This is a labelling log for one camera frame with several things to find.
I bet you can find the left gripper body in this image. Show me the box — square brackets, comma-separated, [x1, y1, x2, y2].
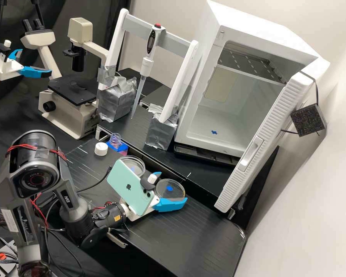
[0, 53, 25, 81]

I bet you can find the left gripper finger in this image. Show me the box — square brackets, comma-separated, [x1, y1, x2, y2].
[8, 48, 24, 62]
[20, 65, 53, 79]

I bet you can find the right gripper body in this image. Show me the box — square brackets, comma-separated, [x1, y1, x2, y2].
[120, 199, 160, 222]

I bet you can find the petri dish lid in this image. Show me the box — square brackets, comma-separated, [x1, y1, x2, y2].
[155, 179, 186, 202]

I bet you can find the petri dish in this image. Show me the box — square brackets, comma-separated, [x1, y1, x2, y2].
[120, 155, 146, 177]

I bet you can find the blue bottle holder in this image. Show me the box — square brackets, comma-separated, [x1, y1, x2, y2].
[106, 140, 130, 154]

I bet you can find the cream microscope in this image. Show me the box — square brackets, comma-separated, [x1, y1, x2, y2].
[20, 17, 111, 140]

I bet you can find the small bottle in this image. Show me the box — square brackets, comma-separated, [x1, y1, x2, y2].
[109, 132, 129, 152]

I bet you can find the white cap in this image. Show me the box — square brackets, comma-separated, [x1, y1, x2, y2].
[94, 142, 109, 157]

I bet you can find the white pipette stand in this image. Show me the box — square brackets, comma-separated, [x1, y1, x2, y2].
[96, 8, 203, 151]

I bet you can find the white incubator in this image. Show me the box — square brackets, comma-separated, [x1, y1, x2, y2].
[174, 0, 331, 159]

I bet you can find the incubator door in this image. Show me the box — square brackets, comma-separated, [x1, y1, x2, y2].
[214, 70, 328, 214]

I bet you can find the pipette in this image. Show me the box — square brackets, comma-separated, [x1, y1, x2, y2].
[130, 23, 166, 120]

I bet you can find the right wrist camera phone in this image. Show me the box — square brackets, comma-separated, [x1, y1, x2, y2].
[107, 159, 162, 217]

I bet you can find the black cable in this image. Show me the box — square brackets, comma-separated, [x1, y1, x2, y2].
[74, 167, 113, 193]

